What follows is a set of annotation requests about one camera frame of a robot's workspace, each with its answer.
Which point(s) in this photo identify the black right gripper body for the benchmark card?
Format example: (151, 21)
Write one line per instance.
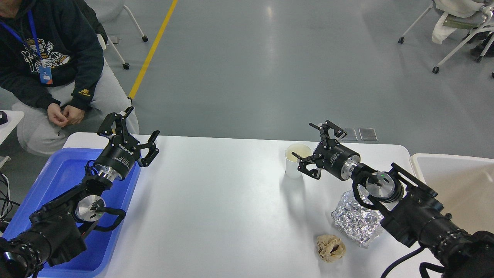
(338, 160)

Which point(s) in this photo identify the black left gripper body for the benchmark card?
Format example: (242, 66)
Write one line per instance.
(118, 158)

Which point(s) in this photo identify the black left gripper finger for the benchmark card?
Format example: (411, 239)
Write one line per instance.
(114, 127)
(152, 150)

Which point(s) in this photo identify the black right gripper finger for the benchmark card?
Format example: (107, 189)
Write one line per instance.
(329, 134)
(311, 165)

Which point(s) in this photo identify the white paper cup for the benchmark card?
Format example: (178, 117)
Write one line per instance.
(292, 162)

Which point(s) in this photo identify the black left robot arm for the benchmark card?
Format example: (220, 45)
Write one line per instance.
(59, 228)

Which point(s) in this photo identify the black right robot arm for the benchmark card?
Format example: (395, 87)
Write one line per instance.
(411, 212)

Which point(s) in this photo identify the left metal floor plate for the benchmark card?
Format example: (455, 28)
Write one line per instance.
(351, 135)

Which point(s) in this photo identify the metal floor plate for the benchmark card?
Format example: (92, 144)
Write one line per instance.
(368, 134)
(351, 135)

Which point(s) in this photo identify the right metal floor plate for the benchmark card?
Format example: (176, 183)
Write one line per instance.
(368, 134)

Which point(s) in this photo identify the crumpled aluminium foil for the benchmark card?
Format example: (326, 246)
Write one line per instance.
(361, 225)

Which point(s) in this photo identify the seated person in black hoodie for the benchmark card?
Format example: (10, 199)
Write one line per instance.
(53, 63)

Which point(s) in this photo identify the crumpled brown paper ball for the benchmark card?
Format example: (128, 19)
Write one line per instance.
(330, 247)

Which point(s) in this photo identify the white side table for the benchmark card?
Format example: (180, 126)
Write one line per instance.
(9, 120)

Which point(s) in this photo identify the white chair behind person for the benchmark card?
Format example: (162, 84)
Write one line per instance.
(118, 19)

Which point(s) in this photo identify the beige plastic bin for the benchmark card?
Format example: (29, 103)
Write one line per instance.
(465, 187)

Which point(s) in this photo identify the white office chair far right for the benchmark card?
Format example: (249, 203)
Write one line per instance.
(473, 15)

